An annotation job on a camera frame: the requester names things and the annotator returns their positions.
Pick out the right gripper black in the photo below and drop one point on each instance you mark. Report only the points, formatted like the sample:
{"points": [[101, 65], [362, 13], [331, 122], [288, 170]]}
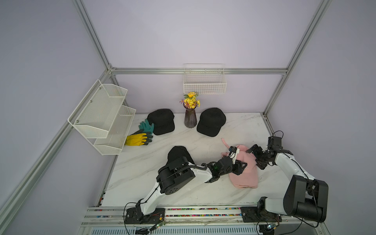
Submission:
{"points": [[252, 149]]}

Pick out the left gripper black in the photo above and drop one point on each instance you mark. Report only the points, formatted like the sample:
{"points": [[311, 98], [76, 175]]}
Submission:
{"points": [[239, 170]]}

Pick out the pink cap white R logo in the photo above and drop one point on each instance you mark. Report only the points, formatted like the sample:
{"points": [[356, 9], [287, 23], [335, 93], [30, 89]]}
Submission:
{"points": [[249, 178]]}

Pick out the black cap white patch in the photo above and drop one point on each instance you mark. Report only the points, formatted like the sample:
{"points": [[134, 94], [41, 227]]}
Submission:
{"points": [[177, 152]]}

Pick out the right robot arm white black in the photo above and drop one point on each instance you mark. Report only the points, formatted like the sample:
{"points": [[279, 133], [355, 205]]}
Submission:
{"points": [[305, 198]]}

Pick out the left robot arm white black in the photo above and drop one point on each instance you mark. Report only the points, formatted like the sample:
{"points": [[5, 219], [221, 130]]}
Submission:
{"points": [[179, 172]]}

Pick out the dark purple glass vase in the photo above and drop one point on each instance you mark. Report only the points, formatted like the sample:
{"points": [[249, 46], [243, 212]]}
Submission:
{"points": [[190, 120]]}

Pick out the yellow flower bouquet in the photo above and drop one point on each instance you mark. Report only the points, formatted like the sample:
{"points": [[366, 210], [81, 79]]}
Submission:
{"points": [[190, 101]]}

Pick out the green rubber glove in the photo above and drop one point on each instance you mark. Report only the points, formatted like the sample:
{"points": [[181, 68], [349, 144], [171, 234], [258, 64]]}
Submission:
{"points": [[146, 126]]}

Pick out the yellow black work glove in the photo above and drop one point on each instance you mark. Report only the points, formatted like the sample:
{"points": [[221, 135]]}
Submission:
{"points": [[141, 139]]}

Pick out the white mesh two-tier shelf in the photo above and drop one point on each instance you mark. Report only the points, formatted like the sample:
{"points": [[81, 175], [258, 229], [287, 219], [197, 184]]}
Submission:
{"points": [[103, 119]]}

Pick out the aluminium back crossbar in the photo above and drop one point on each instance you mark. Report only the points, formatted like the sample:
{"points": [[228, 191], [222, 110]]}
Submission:
{"points": [[241, 71]]}

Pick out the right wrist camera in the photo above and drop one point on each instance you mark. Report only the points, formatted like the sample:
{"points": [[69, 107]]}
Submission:
{"points": [[274, 143]]}

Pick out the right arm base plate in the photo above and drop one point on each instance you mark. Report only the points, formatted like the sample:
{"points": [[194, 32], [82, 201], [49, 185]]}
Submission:
{"points": [[254, 214]]}

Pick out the aluminium front rail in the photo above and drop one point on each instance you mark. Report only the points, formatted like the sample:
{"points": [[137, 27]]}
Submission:
{"points": [[198, 220]]}

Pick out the white wire wall basket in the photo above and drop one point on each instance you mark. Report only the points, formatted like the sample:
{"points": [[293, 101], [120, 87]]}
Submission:
{"points": [[204, 84]]}

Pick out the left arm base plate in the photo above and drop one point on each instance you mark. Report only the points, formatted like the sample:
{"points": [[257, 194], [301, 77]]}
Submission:
{"points": [[133, 216]]}

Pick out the aluminium frame post right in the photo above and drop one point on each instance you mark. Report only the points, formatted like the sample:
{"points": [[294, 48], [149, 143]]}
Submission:
{"points": [[307, 35]]}

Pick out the aluminium frame post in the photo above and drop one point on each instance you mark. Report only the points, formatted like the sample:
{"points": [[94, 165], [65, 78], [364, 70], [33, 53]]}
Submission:
{"points": [[307, 35], [89, 26]]}

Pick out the aluminium frame post left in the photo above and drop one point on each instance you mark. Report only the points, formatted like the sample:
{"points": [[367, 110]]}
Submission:
{"points": [[89, 26]]}

